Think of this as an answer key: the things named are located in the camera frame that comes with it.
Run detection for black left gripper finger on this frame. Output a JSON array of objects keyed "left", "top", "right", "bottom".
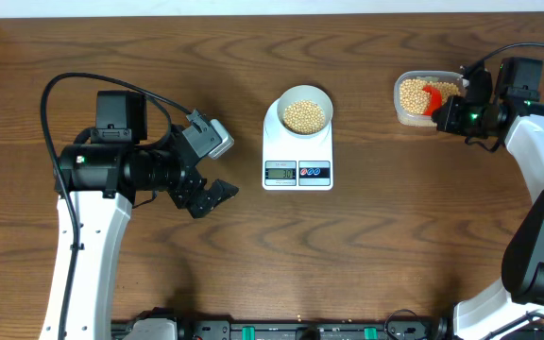
[
  {"left": 209, "top": 179, "right": 239, "bottom": 203},
  {"left": 187, "top": 189, "right": 222, "bottom": 219}
]

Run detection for red measuring scoop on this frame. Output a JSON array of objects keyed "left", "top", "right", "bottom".
[{"left": 422, "top": 85, "right": 442, "bottom": 116}]

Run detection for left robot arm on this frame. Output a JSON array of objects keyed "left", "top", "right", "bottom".
[{"left": 40, "top": 91, "right": 238, "bottom": 339}]

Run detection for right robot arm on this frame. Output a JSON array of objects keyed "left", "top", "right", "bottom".
[{"left": 432, "top": 57, "right": 544, "bottom": 339}]

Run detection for white digital kitchen scale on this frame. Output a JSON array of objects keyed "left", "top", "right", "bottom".
[{"left": 262, "top": 99, "right": 334, "bottom": 191}]

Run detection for soybeans in bowl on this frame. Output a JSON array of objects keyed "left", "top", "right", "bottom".
[{"left": 282, "top": 100, "right": 326, "bottom": 135}]

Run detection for light blue bowl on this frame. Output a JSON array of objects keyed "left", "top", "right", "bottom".
[{"left": 277, "top": 85, "right": 333, "bottom": 138}]

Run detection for clear plastic container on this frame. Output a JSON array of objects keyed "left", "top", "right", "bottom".
[{"left": 394, "top": 71, "right": 466, "bottom": 128}]

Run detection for soybeans in container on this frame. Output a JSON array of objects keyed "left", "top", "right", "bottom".
[{"left": 399, "top": 79, "right": 461, "bottom": 115}]

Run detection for black right camera cable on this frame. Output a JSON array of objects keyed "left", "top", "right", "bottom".
[{"left": 460, "top": 42, "right": 544, "bottom": 176}]

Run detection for black camera cable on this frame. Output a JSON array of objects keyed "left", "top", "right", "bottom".
[
  {"left": 460, "top": 42, "right": 544, "bottom": 176},
  {"left": 39, "top": 71, "right": 207, "bottom": 340}
]

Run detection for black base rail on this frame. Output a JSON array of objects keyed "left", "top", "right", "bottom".
[{"left": 110, "top": 308, "right": 452, "bottom": 340}]

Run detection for black left camera cable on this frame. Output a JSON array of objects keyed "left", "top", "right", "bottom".
[{"left": 39, "top": 71, "right": 207, "bottom": 340}]

